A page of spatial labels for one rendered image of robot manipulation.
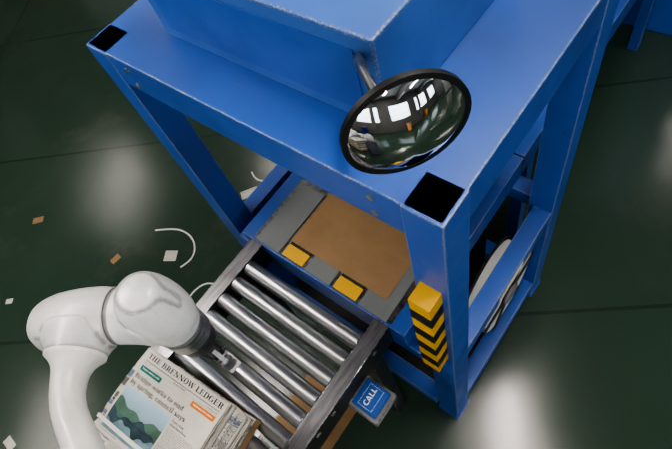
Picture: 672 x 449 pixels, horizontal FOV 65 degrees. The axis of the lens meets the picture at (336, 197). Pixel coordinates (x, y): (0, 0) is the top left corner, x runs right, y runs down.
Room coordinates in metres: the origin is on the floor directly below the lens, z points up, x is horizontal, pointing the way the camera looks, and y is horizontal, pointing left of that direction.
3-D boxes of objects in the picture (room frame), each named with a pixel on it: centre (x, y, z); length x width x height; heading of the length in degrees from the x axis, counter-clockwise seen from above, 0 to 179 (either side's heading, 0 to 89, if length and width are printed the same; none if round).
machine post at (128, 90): (1.13, 0.36, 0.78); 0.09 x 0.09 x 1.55; 35
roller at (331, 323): (0.70, 0.22, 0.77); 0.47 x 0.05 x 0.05; 35
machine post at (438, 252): (0.41, -0.14, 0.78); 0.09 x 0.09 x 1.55; 35
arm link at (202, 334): (0.46, 0.36, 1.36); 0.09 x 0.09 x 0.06
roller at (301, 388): (0.58, 0.38, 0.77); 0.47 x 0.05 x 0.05; 35
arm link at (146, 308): (0.46, 0.37, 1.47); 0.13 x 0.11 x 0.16; 73
